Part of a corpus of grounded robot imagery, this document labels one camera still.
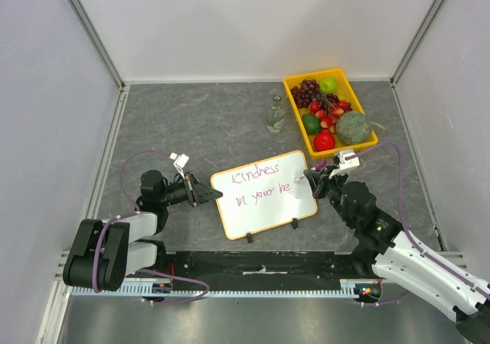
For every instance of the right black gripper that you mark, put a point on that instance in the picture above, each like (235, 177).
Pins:
(323, 181)

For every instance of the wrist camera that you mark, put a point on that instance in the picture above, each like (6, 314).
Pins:
(179, 162)
(347, 161)

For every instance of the red cherry bunch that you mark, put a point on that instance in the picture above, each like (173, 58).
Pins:
(328, 110)

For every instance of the yellow framed whiteboard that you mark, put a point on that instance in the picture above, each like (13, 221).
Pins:
(263, 195)

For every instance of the clear glass bottle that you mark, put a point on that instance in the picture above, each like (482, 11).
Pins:
(275, 115)

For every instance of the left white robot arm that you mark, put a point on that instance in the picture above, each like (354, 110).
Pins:
(104, 253)

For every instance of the white slotted cable duct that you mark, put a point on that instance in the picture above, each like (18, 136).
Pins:
(163, 288)

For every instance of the purple grape bunch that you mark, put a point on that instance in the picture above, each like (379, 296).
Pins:
(306, 92)

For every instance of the red apple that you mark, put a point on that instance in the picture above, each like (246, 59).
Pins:
(324, 141)

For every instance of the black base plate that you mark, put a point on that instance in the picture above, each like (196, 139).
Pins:
(317, 264)

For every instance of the magenta marker cap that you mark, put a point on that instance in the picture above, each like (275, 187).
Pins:
(320, 166)

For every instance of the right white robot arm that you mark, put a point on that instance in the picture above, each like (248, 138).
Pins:
(388, 250)

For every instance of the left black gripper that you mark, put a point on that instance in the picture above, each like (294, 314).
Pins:
(197, 193)

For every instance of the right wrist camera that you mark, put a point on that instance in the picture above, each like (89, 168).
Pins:
(347, 161)

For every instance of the green netted melon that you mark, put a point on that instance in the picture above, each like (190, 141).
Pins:
(353, 128)

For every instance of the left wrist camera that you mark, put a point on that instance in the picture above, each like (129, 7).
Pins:
(179, 162)

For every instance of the green apple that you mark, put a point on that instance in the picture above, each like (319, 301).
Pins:
(328, 85)

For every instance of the green avocado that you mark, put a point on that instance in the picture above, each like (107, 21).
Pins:
(311, 124)

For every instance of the yellow fruit tray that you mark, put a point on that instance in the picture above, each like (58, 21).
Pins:
(344, 92)

